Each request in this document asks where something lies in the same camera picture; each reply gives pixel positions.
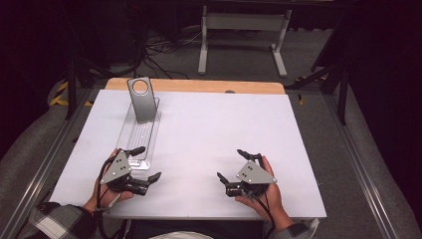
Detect black floor cables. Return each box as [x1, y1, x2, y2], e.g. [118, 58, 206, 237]
[142, 28, 204, 81]

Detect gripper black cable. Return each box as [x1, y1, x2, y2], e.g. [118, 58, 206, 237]
[95, 154, 129, 239]
[250, 191, 277, 239]

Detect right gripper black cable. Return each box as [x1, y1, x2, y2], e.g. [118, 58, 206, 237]
[250, 191, 277, 239]

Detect white metal stand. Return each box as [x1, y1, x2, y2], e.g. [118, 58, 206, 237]
[197, 5, 294, 79]

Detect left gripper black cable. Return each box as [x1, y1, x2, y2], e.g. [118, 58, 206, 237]
[95, 154, 129, 239]

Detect white board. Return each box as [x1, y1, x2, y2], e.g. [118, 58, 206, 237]
[48, 89, 327, 221]

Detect person's left hand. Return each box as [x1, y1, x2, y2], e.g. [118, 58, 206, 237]
[82, 148, 135, 214]

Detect person's right hand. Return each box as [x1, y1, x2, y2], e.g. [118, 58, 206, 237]
[234, 154, 295, 233]

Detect clear plastic slotted rack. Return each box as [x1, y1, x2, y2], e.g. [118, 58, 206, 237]
[115, 96, 163, 171]

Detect person's dark clothing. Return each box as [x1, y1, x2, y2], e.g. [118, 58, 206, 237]
[122, 218, 269, 239]

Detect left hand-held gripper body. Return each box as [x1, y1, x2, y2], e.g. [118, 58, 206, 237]
[100, 148, 151, 197]

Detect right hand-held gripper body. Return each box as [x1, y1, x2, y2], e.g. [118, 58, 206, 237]
[225, 160, 279, 199]

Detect wooden table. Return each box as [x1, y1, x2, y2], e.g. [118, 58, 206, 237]
[105, 78, 287, 96]

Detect black metal stand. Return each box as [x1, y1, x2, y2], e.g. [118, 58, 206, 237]
[285, 61, 351, 126]
[63, 58, 112, 121]

